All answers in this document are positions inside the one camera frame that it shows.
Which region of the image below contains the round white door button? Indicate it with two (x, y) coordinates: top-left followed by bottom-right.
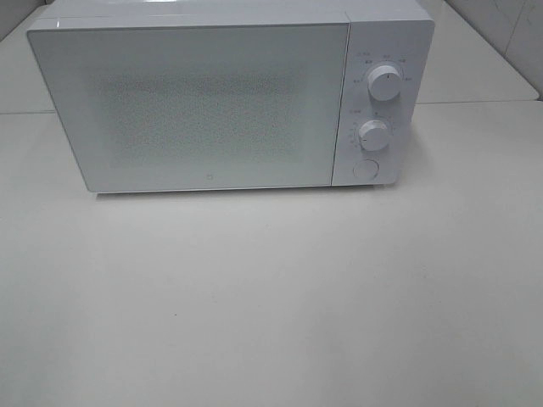
(353, 159), (379, 182)

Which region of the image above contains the white timer knob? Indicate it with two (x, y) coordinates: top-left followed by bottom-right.
(358, 120), (392, 152)

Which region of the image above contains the white microwave door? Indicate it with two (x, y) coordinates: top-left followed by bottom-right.
(28, 24), (348, 193)

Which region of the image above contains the white microwave oven body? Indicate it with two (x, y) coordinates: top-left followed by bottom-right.
(26, 1), (434, 187)

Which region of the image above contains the upper white power knob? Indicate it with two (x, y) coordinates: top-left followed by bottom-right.
(367, 63), (402, 102)

